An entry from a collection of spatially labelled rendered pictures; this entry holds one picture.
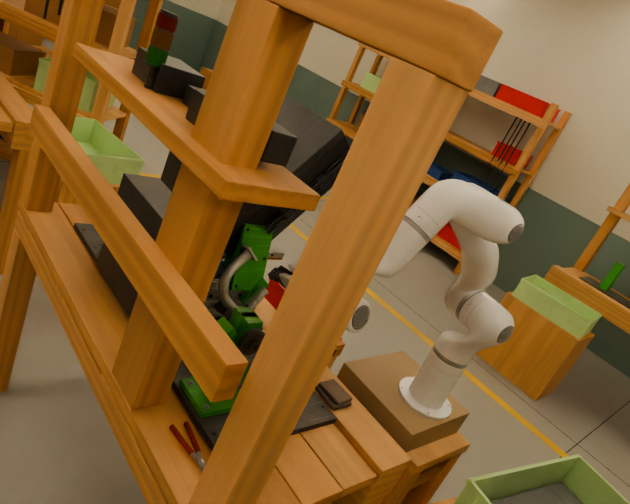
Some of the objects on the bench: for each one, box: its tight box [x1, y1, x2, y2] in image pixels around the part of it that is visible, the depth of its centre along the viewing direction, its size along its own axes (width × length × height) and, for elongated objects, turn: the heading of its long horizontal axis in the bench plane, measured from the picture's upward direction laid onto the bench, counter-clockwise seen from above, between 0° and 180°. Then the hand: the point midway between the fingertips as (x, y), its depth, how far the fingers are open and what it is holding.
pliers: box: [169, 421, 206, 472], centre depth 125 cm, size 16×5×1 cm, turn 176°
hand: (276, 275), depth 146 cm, fingers closed
